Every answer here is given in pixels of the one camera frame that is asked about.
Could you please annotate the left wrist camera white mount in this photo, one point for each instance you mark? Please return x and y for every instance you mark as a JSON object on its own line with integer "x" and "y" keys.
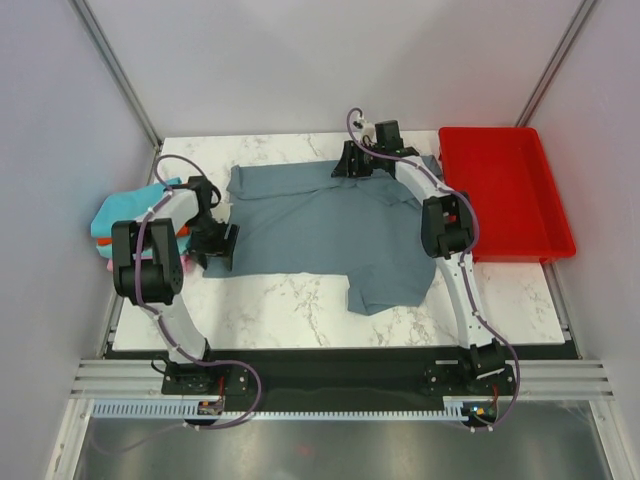
{"x": 221, "y": 213}

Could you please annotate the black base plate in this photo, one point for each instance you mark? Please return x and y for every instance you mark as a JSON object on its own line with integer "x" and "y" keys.
{"x": 323, "y": 381}

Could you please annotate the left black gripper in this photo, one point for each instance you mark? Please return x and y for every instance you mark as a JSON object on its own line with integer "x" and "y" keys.
{"x": 220, "y": 246}

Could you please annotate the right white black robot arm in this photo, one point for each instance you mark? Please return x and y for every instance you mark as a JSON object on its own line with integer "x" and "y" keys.
{"x": 449, "y": 231}

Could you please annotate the aluminium corner post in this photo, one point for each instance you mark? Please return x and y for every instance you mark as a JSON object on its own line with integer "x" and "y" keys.
{"x": 568, "y": 40}
{"x": 106, "y": 52}

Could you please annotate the left aluminium corner post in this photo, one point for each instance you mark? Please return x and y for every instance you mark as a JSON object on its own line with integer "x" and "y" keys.
{"x": 106, "y": 52}

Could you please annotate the grey-blue t shirt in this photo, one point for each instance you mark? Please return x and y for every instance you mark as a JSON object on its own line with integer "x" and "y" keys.
{"x": 298, "y": 218}

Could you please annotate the orange folded t shirt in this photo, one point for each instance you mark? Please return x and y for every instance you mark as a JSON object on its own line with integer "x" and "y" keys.
{"x": 106, "y": 241}

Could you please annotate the red plastic bin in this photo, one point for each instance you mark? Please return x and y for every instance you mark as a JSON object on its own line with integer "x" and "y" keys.
{"x": 512, "y": 189}

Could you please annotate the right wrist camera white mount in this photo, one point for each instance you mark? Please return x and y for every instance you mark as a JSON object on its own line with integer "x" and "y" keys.
{"x": 365, "y": 129}

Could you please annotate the teal folded t shirt top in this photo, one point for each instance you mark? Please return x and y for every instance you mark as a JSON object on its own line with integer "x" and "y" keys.
{"x": 124, "y": 206}

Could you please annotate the right white cable duct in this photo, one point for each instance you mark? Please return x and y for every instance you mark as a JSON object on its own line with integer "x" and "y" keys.
{"x": 471, "y": 407}

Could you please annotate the pink folded t shirt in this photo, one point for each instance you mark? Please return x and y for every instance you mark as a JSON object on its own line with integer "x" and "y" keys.
{"x": 184, "y": 262}

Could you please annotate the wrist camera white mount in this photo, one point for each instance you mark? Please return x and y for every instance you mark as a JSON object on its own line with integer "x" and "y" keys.
{"x": 365, "y": 129}
{"x": 221, "y": 213}

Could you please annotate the white cable duct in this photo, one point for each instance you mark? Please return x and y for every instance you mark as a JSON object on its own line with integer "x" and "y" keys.
{"x": 471, "y": 407}
{"x": 188, "y": 409}

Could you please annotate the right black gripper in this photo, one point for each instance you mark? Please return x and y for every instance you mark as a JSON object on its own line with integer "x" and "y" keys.
{"x": 345, "y": 169}

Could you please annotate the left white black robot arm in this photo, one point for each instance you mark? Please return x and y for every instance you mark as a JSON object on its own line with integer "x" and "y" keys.
{"x": 147, "y": 267}

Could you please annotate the aluminium rail frame front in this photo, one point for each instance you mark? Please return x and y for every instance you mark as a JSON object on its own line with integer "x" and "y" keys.
{"x": 566, "y": 425}

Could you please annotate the right aluminium corner post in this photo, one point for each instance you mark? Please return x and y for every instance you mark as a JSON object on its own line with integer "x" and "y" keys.
{"x": 568, "y": 40}

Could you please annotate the left white cable duct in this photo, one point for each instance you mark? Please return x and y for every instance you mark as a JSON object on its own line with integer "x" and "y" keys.
{"x": 188, "y": 409}

